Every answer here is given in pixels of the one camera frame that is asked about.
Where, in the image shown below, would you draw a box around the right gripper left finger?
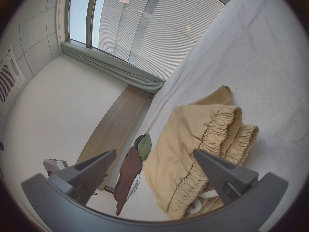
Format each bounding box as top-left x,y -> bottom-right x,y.
48,149 -> 117,206

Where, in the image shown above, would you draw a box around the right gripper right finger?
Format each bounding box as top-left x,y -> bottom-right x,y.
193,148 -> 259,206

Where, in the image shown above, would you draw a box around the tan shorts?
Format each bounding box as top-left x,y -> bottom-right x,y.
142,85 -> 259,220

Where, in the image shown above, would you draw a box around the bed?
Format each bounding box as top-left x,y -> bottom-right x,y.
75,0 -> 309,223

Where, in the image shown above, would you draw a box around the brown garment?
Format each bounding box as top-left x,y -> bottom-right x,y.
113,146 -> 143,216

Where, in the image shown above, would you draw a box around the white garment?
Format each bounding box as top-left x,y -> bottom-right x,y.
126,173 -> 141,200

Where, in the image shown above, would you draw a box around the black garment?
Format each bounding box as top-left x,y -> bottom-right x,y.
134,135 -> 146,152

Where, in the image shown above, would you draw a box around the green garment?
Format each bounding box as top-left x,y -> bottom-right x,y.
138,134 -> 152,161

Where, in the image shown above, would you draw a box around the grey-green curtain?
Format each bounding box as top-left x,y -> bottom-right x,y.
60,41 -> 166,94

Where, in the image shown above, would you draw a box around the white ceiling air vent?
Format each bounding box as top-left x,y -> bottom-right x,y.
0,45 -> 26,116

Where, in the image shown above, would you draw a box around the window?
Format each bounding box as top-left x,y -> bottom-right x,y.
64,0 -> 233,80

